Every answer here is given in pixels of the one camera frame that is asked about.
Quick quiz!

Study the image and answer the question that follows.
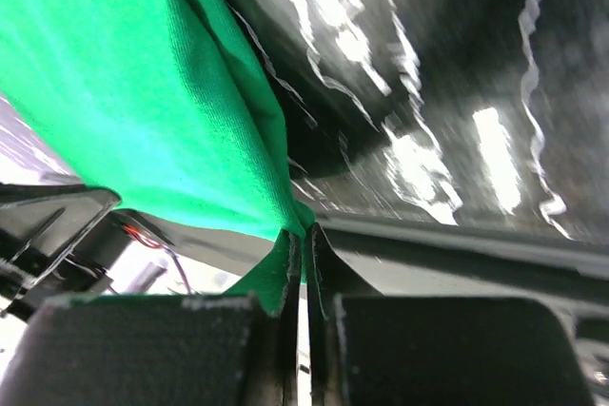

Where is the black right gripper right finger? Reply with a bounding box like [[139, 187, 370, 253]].
[[306, 225, 593, 405]]

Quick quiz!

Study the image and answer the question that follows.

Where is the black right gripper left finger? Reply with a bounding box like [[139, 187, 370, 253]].
[[1, 231, 301, 405]]

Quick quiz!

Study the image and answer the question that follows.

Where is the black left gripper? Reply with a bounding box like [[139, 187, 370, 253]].
[[1, 184, 122, 316]]

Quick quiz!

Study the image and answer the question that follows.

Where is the green t-shirt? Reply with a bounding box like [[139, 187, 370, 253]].
[[0, 0, 316, 315]]

